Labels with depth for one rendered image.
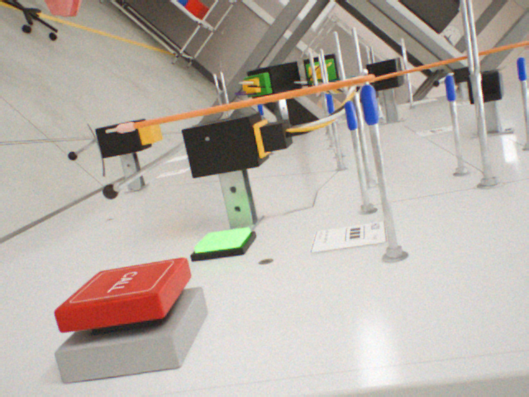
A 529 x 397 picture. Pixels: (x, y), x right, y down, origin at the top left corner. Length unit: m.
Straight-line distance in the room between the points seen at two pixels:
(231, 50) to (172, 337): 8.20
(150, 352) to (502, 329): 0.14
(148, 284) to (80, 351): 0.04
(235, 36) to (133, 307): 8.20
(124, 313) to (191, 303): 0.04
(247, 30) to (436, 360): 8.21
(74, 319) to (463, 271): 0.19
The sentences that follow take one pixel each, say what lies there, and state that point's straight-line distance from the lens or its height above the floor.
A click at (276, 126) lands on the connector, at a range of 0.43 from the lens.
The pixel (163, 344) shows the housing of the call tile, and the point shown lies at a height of 1.11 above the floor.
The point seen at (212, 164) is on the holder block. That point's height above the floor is 1.13.
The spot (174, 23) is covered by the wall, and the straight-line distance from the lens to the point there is 8.75.
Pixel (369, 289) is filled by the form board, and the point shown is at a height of 1.17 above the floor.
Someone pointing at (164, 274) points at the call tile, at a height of 1.12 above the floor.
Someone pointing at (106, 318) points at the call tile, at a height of 1.10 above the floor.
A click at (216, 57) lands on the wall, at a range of 8.47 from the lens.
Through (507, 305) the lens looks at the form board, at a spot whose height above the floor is 1.21.
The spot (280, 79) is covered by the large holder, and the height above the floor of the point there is 1.16.
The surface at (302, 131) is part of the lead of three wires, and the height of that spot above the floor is 1.19.
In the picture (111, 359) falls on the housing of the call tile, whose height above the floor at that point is 1.09.
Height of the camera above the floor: 1.24
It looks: 14 degrees down
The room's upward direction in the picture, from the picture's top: 39 degrees clockwise
